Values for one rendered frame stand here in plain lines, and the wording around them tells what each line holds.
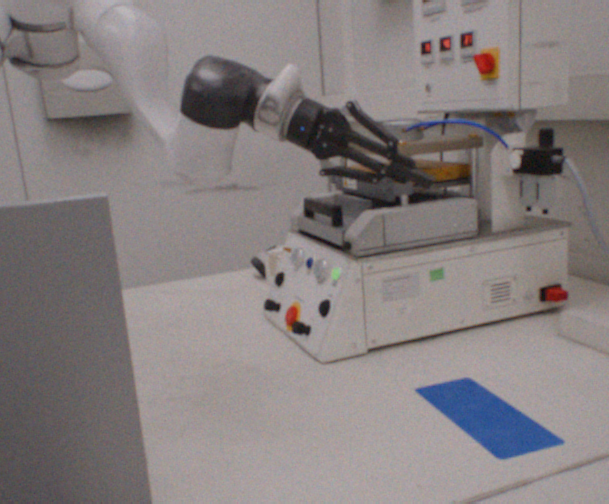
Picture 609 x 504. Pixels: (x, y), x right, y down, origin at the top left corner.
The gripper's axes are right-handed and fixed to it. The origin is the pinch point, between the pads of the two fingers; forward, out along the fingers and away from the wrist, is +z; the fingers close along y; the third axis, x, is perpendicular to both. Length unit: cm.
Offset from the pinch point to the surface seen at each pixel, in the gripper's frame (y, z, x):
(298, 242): 29.2, -18.9, -23.3
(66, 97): 50, -132, -87
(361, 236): 15.2, -4.3, -6.4
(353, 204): 15.6, -10.8, -21.1
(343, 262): 21.6, -5.6, -7.5
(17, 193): 89, -139, -81
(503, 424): 22.1, 27.7, 15.1
